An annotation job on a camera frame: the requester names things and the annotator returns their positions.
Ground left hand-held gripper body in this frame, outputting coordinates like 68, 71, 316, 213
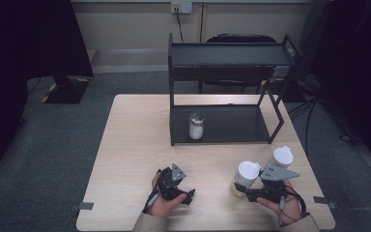
156, 161, 189, 203

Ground left gripper cable grey plug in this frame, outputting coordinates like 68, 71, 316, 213
142, 168, 162, 215

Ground black stand base yellow tape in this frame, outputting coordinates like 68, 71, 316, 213
41, 74, 92, 105

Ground black socket cable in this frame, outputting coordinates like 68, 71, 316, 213
174, 7, 186, 44

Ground person's left hand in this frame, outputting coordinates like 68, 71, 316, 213
147, 170, 188, 219

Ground black chair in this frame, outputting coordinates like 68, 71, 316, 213
197, 32, 278, 96

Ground dark curtain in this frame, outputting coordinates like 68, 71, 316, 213
307, 0, 371, 178
0, 0, 94, 175

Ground white-lidded jar with yellow contents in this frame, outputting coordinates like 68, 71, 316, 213
230, 159, 263, 197

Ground person's right hand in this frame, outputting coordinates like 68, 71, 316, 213
256, 179, 304, 227

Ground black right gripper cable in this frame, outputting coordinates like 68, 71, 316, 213
277, 185, 308, 227

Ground white wall socket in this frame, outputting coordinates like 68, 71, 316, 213
170, 1, 193, 15

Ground black two-tier metal rack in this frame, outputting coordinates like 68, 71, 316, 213
167, 32, 304, 147

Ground grey table bracket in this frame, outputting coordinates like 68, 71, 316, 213
312, 195, 338, 211
71, 201, 95, 213

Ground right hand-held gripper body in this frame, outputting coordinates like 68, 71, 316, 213
246, 163, 300, 204

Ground glass jar with silver lid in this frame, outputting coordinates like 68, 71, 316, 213
187, 111, 206, 141

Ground white-lidded jar with brown contents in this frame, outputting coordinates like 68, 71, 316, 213
265, 145, 295, 172

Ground black floor cables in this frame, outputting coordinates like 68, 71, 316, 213
287, 95, 362, 160

